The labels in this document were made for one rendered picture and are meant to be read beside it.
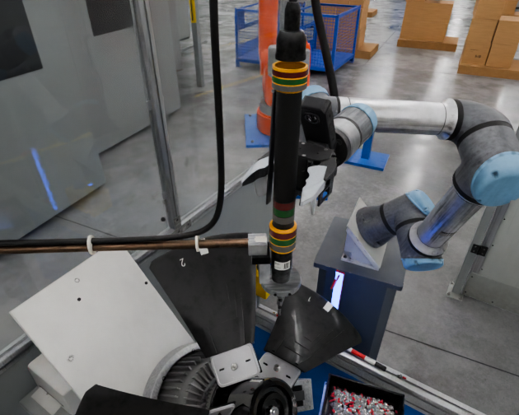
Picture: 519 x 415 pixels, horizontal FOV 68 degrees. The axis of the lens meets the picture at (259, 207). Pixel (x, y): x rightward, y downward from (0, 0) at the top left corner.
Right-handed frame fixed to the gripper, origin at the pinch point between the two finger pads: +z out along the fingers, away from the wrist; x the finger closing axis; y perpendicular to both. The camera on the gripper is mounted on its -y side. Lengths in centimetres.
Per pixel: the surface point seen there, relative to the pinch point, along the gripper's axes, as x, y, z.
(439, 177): 4, 166, -337
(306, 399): -5, 67, -11
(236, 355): 5.9, 39.6, 3.0
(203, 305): 15.0, 32.5, 1.1
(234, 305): 9.5, 32.3, -2.1
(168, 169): 70, 40, -46
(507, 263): -56, 129, -182
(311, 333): -2, 48, -16
